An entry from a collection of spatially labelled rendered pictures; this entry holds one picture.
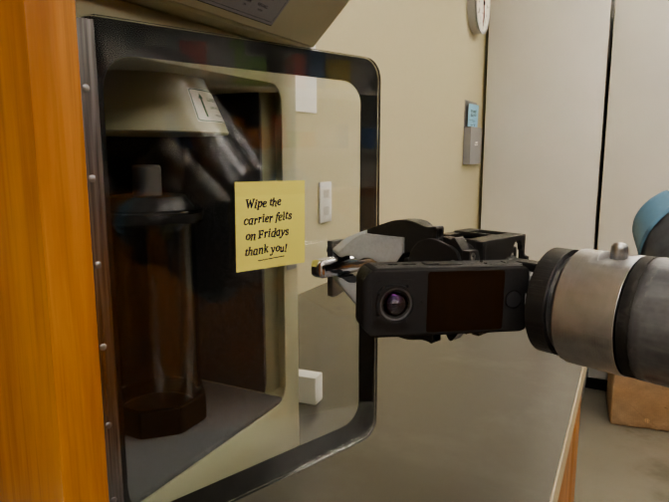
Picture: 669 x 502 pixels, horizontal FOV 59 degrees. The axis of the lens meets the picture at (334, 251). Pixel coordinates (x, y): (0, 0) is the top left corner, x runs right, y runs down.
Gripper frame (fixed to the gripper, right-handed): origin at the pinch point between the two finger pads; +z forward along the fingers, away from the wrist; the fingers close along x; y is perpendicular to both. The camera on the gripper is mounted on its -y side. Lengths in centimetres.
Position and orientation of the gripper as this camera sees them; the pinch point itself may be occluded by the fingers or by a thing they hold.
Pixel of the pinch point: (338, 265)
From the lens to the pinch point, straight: 52.1
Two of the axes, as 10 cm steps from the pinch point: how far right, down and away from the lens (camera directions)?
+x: 0.0, -9.9, -1.6
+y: 7.3, -1.1, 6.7
